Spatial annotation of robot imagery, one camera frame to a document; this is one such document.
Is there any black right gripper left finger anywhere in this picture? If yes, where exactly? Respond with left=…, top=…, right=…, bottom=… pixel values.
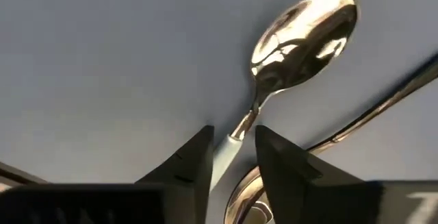
left=136, top=125, right=216, bottom=224

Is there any light blue handled spoon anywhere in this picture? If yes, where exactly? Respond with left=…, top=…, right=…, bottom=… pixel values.
left=207, top=0, right=360, bottom=192

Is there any black metal spoon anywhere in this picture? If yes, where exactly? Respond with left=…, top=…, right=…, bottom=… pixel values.
left=223, top=54, right=438, bottom=224

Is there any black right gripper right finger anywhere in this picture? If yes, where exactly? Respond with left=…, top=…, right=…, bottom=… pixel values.
left=255, top=125, right=385, bottom=224

